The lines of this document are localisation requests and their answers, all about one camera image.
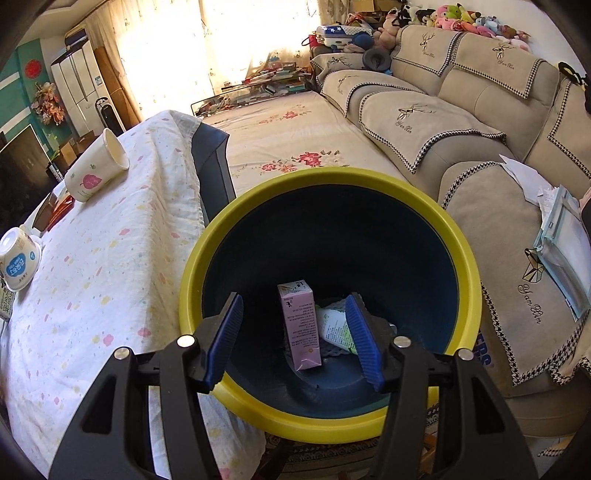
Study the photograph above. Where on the set of beige sofa covers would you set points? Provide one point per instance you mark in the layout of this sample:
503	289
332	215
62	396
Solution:
415	124

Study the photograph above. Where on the white bowl with blue label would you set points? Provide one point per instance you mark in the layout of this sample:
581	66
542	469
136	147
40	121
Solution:
18	263

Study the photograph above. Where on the artificial flower decoration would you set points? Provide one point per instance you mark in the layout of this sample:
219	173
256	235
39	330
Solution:
46	104

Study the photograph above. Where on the black floor appliance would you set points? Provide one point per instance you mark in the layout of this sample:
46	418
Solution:
110	117

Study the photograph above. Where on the pile of books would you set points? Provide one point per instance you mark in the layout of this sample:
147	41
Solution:
272	83

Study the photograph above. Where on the green and white packet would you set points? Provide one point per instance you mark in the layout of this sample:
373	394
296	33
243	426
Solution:
334	330

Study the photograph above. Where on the paper cup with pink leaf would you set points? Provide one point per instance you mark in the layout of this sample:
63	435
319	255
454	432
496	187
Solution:
92	170

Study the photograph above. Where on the black and yellow plush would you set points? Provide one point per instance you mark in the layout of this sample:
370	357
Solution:
572	74

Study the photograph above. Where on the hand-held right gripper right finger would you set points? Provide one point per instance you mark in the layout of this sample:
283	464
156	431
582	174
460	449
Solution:
364	341

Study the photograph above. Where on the clear plastic folder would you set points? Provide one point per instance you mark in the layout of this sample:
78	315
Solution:
563	240

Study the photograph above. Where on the small printed box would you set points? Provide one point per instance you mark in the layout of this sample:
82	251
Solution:
4	304

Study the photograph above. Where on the beige sofa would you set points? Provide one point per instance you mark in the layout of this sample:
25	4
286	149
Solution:
485	101

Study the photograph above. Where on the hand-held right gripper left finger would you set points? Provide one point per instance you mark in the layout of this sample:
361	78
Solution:
226	337

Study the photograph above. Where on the black box on cabinet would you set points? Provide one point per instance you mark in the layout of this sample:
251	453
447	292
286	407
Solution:
76	36

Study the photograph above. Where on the navy blue cushion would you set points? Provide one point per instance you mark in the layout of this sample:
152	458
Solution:
362	42

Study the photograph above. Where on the white papers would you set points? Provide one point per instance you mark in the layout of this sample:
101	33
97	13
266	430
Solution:
521	175

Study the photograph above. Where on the row of plush toys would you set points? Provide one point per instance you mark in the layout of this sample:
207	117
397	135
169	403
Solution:
461	18

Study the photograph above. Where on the dark grey neck pillow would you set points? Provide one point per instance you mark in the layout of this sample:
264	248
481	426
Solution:
376	59

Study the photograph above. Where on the pastel spotted white tablecloth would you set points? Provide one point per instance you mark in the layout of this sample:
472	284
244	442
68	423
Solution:
115	277

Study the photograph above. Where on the pink drink carton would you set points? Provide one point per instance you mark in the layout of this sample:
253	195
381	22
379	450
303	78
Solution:
298	323

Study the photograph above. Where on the yellow-rimmed dark blue bin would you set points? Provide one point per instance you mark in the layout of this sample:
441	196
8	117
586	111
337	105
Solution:
323	230

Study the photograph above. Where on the white cabinet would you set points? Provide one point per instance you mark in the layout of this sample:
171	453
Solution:
76	83

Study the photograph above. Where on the black television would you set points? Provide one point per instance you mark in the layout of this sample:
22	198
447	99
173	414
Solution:
23	161

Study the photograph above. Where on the cream curtain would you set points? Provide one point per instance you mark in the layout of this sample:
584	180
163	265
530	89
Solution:
161	55

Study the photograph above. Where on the floral bed sheet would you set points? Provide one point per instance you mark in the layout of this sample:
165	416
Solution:
286	134

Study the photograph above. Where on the red round wall ornament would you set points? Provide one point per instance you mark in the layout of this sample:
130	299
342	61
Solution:
33	69

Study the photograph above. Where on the blue and white suitcase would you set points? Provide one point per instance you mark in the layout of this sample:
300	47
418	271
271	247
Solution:
339	37

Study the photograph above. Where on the dark grey table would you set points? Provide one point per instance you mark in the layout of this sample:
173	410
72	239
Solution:
212	157

